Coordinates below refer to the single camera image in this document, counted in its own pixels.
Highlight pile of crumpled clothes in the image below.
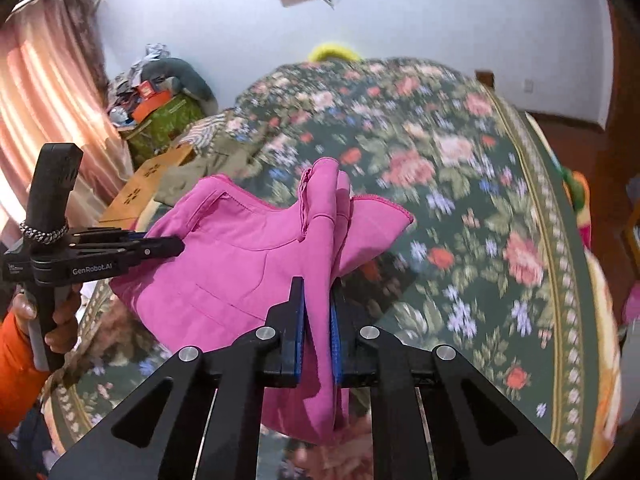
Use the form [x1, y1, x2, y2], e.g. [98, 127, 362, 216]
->
[112, 42, 174, 92]

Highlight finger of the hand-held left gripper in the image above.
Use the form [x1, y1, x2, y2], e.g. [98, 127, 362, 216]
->
[67, 227, 187, 270]

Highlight floral bedspread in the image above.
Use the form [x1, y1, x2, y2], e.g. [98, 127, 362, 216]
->
[42, 57, 601, 480]

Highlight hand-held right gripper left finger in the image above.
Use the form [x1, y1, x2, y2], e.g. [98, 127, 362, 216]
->
[47, 276, 306, 480]

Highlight brown wooden door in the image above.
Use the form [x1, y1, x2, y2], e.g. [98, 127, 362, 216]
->
[605, 2, 638, 181]

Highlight striped blanket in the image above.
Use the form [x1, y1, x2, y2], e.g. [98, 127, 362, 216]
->
[177, 112, 237, 152]

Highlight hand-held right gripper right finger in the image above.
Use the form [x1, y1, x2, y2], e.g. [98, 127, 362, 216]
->
[329, 280, 594, 480]

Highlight silver chain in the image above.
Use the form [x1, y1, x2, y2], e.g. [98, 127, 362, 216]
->
[19, 221, 70, 247]

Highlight pink pants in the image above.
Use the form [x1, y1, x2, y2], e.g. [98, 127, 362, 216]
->
[109, 157, 415, 447]

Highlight person's left hand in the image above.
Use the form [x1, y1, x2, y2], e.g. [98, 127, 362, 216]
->
[11, 284, 83, 357]

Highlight brown board with flower cutouts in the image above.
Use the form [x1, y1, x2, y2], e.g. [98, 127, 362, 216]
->
[97, 142, 197, 226]

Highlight pink brown curtain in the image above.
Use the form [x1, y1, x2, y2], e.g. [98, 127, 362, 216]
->
[0, 0, 135, 241]

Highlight yellow foam tube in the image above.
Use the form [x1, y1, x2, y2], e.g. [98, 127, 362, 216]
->
[307, 42, 364, 64]

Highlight olive green pants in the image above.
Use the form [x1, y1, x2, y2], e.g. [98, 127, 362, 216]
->
[152, 137, 266, 208]

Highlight green patterned bag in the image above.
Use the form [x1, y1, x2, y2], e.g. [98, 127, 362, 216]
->
[120, 95, 207, 171]

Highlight orange box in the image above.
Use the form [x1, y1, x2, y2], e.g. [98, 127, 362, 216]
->
[131, 92, 172, 124]

